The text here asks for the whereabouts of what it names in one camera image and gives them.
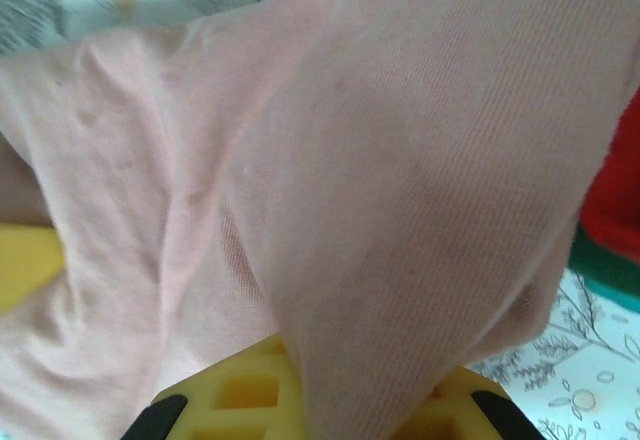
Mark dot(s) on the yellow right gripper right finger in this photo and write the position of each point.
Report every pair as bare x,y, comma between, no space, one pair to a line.
465,410

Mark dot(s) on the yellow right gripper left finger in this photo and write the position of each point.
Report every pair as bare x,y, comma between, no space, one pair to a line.
225,400

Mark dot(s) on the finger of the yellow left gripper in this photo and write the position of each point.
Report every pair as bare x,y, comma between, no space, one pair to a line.
27,265

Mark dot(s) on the floral print tablecloth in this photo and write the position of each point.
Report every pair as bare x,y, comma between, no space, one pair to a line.
590,375

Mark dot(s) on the folded dark green t-shirt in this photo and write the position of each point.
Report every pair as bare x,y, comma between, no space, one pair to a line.
595,270

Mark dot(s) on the folded red t-shirt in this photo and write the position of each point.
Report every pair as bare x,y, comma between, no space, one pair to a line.
617,195

